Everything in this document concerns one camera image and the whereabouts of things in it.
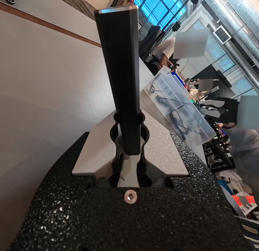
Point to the person's right hand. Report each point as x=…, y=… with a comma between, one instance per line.
x=228, y=125

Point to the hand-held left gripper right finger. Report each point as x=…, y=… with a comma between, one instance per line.
x=163, y=151

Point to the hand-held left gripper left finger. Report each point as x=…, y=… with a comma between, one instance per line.
x=95, y=151

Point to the blue striped cloth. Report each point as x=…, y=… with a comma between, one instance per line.
x=228, y=194

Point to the person's right forearm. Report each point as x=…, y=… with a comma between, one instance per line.
x=246, y=153

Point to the person's grey printed sweatshirt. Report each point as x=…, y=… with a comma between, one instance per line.
x=248, y=234

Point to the silver spiral air duct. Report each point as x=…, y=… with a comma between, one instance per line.
x=238, y=22

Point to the white wall vent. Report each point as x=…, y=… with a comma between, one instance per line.
x=222, y=34

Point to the large grid window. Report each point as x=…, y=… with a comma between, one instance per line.
x=159, y=5

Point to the red orange object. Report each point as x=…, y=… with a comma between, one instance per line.
x=242, y=200

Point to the black jacket on chair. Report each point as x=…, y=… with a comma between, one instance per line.
x=149, y=40

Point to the blue plastic bin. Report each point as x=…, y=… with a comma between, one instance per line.
x=178, y=76

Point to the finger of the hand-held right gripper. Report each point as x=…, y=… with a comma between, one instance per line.
x=214, y=113
x=214, y=103

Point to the black office chair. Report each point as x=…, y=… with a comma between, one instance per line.
x=218, y=149

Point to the black wall screen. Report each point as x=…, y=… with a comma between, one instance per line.
x=206, y=72

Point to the clear plastic organizer box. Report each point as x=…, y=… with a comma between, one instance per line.
x=182, y=97

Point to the black video bar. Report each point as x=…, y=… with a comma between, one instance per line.
x=223, y=77

